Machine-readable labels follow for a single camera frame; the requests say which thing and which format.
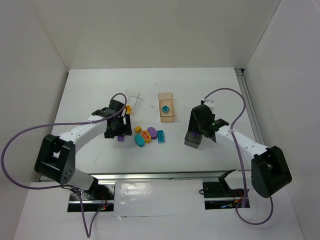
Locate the purple small lego brick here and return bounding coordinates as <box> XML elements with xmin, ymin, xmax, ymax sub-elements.
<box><xmin>117</xmin><ymin>135</ymin><xmax>125</xmax><ymax>142</ymax></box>

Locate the teal small lego brick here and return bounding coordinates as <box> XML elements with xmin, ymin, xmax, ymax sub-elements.
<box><xmin>161</xmin><ymin>105</ymin><xmax>170</xmax><ymax>114</ymax></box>

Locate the teal long lego brick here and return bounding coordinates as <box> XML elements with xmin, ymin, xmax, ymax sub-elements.
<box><xmin>157</xmin><ymin>130</ymin><xmax>165</xmax><ymax>144</ymax></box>

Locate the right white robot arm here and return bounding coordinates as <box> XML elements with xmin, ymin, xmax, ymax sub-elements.
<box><xmin>184</xmin><ymin>104</ymin><xmax>292</xmax><ymax>199</ymax></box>

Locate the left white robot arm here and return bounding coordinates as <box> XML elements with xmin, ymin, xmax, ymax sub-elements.
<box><xmin>34</xmin><ymin>99</ymin><xmax>132</xmax><ymax>195</ymax></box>

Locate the dark grey translucent container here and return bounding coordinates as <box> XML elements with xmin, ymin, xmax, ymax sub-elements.
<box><xmin>184</xmin><ymin>126</ymin><xmax>203</xmax><ymax>149</ymax></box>

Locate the small yellow lego brick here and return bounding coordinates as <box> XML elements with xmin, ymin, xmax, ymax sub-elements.
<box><xmin>134</xmin><ymin>126</ymin><xmax>142</xmax><ymax>134</ymax></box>

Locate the teal oval lego piece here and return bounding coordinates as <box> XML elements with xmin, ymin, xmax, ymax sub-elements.
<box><xmin>134</xmin><ymin>134</ymin><xmax>146</xmax><ymax>147</ymax></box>

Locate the clear plastic container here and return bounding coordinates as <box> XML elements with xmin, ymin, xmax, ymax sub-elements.
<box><xmin>125</xmin><ymin>89</ymin><xmax>141</xmax><ymax>110</ymax></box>

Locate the yellow oval printed lego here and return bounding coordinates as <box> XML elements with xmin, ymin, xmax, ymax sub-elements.
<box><xmin>141</xmin><ymin>130</ymin><xmax>152</xmax><ymax>143</ymax></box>

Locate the purple oval lego piece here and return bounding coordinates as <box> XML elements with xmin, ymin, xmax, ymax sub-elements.
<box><xmin>147</xmin><ymin>127</ymin><xmax>158</xmax><ymax>140</ymax></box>

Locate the orange translucent container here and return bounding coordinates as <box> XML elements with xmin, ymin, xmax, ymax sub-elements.
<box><xmin>158</xmin><ymin>92</ymin><xmax>175</xmax><ymax>123</ymax></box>

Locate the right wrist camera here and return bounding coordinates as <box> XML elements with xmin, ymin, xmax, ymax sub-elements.
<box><xmin>200</xmin><ymin>99</ymin><xmax>215</xmax><ymax>111</ymax></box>

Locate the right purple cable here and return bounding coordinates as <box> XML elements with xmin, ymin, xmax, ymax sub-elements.
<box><xmin>203</xmin><ymin>87</ymin><xmax>275</xmax><ymax>226</ymax></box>

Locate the purple cable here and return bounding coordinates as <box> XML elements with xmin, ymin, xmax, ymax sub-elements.
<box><xmin>1</xmin><ymin>93</ymin><xmax>128</xmax><ymax>238</ymax></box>
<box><xmin>203</xmin><ymin>87</ymin><xmax>275</xmax><ymax>226</ymax></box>

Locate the aluminium front rail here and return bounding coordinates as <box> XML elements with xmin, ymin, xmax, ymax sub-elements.
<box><xmin>38</xmin><ymin>170</ymin><xmax>253</xmax><ymax>181</ymax></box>

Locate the aluminium rail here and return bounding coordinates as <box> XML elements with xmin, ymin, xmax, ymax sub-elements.
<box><xmin>234</xmin><ymin>68</ymin><xmax>266</xmax><ymax>145</ymax></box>
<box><xmin>38</xmin><ymin>170</ymin><xmax>253</xmax><ymax>181</ymax></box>

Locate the aluminium right rail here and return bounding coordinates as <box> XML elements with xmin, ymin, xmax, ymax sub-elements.
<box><xmin>234</xmin><ymin>68</ymin><xmax>266</xmax><ymax>145</ymax></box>

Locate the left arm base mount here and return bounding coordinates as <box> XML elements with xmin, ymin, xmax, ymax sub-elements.
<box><xmin>62</xmin><ymin>182</ymin><xmax>116</xmax><ymax>213</ymax></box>

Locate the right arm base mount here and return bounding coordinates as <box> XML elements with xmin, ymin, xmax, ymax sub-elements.
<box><xmin>198</xmin><ymin>170</ymin><xmax>244</xmax><ymax>210</ymax></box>

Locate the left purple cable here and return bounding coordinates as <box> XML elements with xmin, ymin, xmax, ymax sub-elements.
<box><xmin>1</xmin><ymin>93</ymin><xmax>128</xmax><ymax>238</ymax></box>

